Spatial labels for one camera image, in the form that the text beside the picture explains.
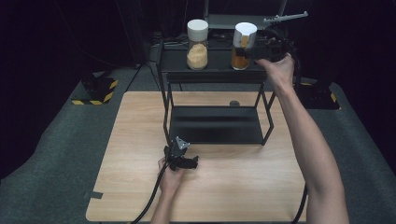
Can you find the jar with faceted white lid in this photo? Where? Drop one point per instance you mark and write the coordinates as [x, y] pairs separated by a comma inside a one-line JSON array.
[[241, 63]]

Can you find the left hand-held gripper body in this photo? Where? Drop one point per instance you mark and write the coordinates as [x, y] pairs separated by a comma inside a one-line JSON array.
[[176, 149]]

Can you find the jar with round white lid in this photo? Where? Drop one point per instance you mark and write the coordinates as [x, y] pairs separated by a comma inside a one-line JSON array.
[[197, 46]]

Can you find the small dark round disc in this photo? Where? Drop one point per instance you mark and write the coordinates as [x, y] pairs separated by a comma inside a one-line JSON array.
[[234, 103]]

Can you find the black metal two-tier rack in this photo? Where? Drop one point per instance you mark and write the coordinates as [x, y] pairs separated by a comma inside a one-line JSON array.
[[218, 124]]

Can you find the person's right hand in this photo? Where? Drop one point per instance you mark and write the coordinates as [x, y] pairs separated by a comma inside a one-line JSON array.
[[278, 71]]

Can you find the person's left hand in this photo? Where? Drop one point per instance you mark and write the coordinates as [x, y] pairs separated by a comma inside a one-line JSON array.
[[171, 180]]

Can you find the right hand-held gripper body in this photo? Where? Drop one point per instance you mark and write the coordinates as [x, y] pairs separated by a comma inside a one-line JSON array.
[[271, 46]]

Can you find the black base with striped edge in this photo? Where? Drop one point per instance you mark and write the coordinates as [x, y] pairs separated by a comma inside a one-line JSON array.
[[96, 90], [320, 98]]

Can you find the grey tape strip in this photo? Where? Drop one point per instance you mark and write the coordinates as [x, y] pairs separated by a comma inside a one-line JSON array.
[[93, 195]]

